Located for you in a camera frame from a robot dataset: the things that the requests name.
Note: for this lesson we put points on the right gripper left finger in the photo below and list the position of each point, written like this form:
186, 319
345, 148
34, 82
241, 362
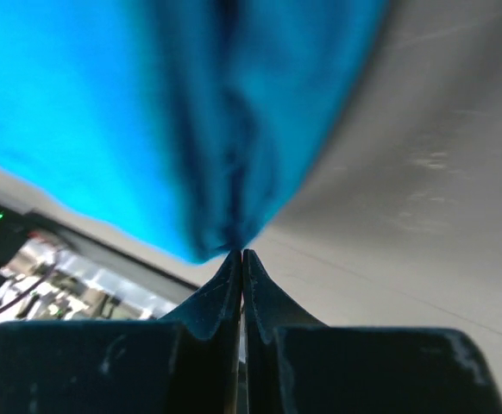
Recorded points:
184, 362

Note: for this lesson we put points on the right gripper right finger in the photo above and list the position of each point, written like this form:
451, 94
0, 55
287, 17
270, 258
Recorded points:
297, 364

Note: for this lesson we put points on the blue t shirt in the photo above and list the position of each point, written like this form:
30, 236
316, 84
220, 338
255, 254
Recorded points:
186, 124

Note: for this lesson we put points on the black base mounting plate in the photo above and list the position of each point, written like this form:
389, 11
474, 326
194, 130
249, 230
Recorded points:
101, 265

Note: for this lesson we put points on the aluminium rail frame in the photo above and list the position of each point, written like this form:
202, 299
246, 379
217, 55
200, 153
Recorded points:
63, 285

